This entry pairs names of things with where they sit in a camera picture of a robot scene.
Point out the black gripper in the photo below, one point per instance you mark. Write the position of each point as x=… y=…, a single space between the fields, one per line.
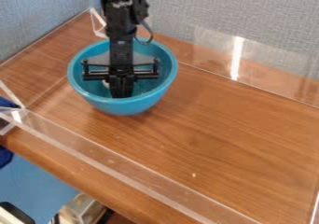
x=114 y=61

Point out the clear acrylic front barrier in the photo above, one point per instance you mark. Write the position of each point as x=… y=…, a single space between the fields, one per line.
x=163 y=189

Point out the metal table frame below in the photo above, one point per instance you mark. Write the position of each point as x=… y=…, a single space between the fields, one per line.
x=82 y=210

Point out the black object bottom left corner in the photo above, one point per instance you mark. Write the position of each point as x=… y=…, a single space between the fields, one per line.
x=11 y=215

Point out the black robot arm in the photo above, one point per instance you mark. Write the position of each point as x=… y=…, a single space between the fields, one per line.
x=124 y=22

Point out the clear acrylic barrier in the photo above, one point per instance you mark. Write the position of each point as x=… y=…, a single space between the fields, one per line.
x=279 y=71
x=163 y=189

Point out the blue plastic bowl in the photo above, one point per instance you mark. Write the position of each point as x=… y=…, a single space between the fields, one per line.
x=148 y=89

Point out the clear acrylic corner bracket left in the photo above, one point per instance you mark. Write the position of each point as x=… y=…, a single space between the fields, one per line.
x=13 y=116

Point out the clear acrylic corner bracket back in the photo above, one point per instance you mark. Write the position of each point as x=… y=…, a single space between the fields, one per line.
x=98 y=23

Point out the clear acrylic corner bracket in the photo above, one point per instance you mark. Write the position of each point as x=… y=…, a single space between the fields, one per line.
x=13 y=116
x=98 y=23

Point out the blue cloth at left edge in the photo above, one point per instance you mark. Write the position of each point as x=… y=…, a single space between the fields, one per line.
x=5 y=154

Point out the white brown-capped toy mushroom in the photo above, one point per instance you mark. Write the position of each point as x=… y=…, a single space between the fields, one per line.
x=106 y=84

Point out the clear acrylic back barrier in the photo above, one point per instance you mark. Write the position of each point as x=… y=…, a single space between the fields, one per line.
x=279 y=71

